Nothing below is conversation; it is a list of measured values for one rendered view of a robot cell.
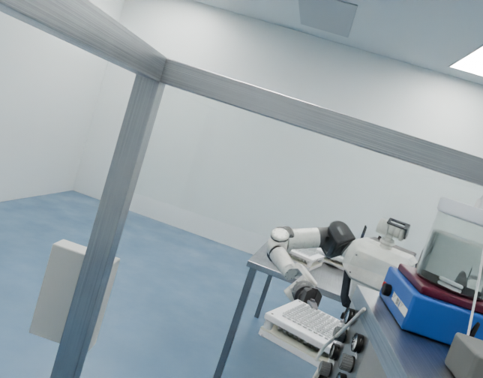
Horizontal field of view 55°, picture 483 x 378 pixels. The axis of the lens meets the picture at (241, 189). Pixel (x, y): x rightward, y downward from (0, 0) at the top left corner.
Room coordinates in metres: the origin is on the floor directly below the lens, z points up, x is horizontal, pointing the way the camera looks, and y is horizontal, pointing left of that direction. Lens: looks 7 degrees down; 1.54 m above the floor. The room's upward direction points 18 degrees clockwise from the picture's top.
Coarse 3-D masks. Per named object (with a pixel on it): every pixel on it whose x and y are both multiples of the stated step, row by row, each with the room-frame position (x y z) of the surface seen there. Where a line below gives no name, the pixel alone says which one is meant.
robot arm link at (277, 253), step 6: (270, 240) 1.91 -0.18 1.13; (270, 246) 1.89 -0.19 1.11; (276, 246) 1.88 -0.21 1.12; (282, 246) 1.90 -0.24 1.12; (270, 252) 1.88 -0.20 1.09; (276, 252) 1.85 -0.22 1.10; (282, 252) 1.84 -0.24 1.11; (270, 258) 1.88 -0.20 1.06; (276, 258) 1.83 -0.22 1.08; (282, 258) 1.82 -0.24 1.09; (288, 258) 1.82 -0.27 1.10; (276, 264) 1.83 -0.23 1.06; (282, 264) 1.80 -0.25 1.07
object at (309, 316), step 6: (306, 306) 1.45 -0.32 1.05; (300, 312) 1.38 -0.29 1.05; (306, 312) 1.39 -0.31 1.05; (312, 312) 1.43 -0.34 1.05; (318, 312) 1.43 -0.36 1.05; (300, 318) 1.34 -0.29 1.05; (306, 318) 1.34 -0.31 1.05; (312, 318) 1.36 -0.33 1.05; (318, 318) 1.38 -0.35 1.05; (324, 318) 1.40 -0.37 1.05; (312, 324) 1.34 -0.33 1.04; (318, 324) 1.33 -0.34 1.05; (324, 324) 1.35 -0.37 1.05; (330, 324) 1.38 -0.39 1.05; (336, 324) 1.37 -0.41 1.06; (342, 324) 1.39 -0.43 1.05; (318, 330) 1.29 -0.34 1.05; (324, 330) 1.30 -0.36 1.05; (330, 330) 1.33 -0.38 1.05; (330, 336) 1.27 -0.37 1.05
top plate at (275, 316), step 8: (288, 304) 1.44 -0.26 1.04; (296, 304) 1.46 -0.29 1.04; (272, 312) 1.33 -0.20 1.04; (280, 312) 1.35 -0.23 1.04; (272, 320) 1.30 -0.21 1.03; (280, 320) 1.29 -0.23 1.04; (288, 320) 1.31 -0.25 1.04; (336, 320) 1.43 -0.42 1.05; (288, 328) 1.27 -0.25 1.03; (296, 328) 1.26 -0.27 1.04; (304, 328) 1.28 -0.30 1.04; (304, 336) 1.25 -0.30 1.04; (312, 336) 1.25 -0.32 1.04; (312, 344) 1.23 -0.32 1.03; (320, 344) 1.22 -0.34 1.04; (328, 352) 1.21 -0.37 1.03
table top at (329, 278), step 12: (264, 252) 2.78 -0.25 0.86; (252, 264) 2.48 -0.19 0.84; (264, 264) 2.52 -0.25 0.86; (324, 264) 2.98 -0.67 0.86; (276, 276) 2.45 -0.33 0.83; (300, 276) 2.51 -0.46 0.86; (324, 276) 2.67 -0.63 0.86; (336, 276) 2.77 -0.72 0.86; (324, 288) 2.43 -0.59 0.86; (336, 288) 2.50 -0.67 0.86; (336, 300) 2.39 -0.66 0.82
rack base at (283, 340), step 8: (264, 328) 1.31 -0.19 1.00; (272, 328) 1.32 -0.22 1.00; (264, 336) 1.30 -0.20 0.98; (272, 336) 1.29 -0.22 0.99; (280, 336) 1.29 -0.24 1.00; (288, 336) 1.31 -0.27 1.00; (280, 344) 1.28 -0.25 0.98; (288, 344) 1.27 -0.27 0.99; (296, 344) 1.27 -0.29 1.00; (296, 352) 1.25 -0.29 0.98; (304, 352) 1.24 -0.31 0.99; (312, 352) 1.25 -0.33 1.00; (312, 360) 1.23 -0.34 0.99; (320, 360) 1.22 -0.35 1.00
